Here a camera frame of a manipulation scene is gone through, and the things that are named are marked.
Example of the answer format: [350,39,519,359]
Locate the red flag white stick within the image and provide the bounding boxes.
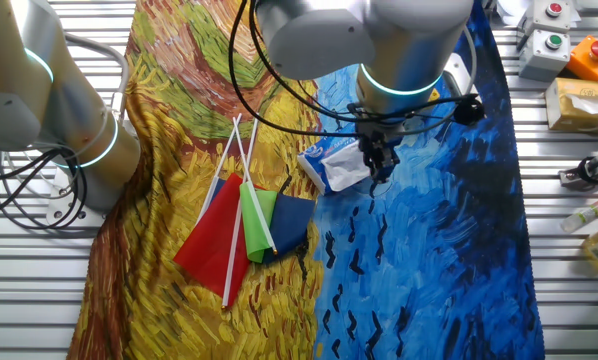
[172,112,261,310]

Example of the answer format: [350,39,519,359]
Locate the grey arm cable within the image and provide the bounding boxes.
[461,24,480,96]

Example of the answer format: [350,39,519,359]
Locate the blue tissue pack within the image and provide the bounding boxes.
[297,135,375,196]

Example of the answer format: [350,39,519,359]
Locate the grey box green button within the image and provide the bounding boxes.
[517,28,573,84]

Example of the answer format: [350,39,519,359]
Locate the black base cables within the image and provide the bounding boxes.
[0,144,89,231]

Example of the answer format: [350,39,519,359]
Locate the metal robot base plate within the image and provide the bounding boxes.
[45,164,108,227]

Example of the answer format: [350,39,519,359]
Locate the grey box red button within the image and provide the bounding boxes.
[517,0,574,36]

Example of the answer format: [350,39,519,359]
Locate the yellow tissue pack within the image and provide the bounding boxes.
[544,77,598,134]

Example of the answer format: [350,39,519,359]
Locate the grey hose cable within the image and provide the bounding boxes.
[61,30,131,124]

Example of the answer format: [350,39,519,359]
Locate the green flag white stick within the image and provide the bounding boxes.
[232,114,279,265]

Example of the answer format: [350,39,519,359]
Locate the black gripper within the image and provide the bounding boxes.
[357,130,403,182]

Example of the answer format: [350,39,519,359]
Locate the painting print tablecloth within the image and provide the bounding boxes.
[67,0,546,360]

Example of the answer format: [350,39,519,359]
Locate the orange box red button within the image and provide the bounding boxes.
[565,34,598,82]

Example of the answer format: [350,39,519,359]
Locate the spray bottle orange cap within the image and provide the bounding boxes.
[560,193,598,235]

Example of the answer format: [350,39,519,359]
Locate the red green blue flags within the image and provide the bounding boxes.
[196,112,317,265]

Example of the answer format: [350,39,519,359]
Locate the white napkin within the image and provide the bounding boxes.
[321,142,373,194]

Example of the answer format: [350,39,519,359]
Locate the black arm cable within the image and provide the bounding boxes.
[227,0,486,139]

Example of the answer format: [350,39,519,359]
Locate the black looped cable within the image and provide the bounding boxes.
[575,155,598,187]

